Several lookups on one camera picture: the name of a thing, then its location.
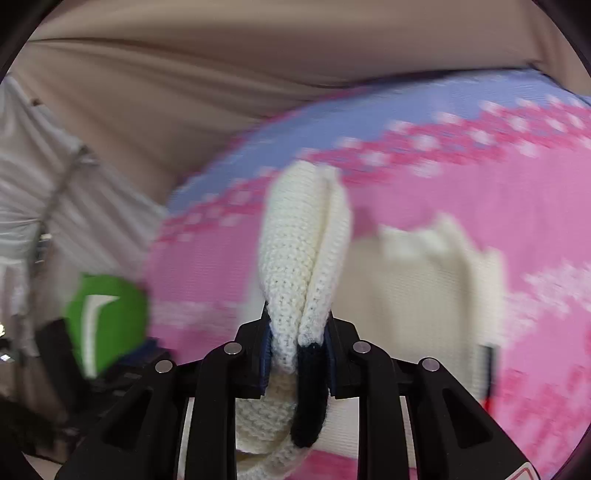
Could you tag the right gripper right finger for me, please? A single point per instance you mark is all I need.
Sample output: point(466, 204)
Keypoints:
point(416, 420)

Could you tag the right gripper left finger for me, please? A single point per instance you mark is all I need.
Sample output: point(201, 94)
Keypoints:
point(178, 415)

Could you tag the green cushion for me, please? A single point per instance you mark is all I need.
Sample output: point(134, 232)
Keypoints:
point(106, 320)

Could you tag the white pleated curtain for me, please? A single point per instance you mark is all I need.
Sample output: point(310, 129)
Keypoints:
point(64, 213)

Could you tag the white knit sweater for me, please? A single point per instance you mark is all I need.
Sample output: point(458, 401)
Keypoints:
point(300, 286)

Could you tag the beige bed sheet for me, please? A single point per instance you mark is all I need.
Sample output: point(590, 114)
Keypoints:
point(156, 88)

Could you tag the pink floral bed quilt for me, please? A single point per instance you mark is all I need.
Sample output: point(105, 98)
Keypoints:
point(471, 200)

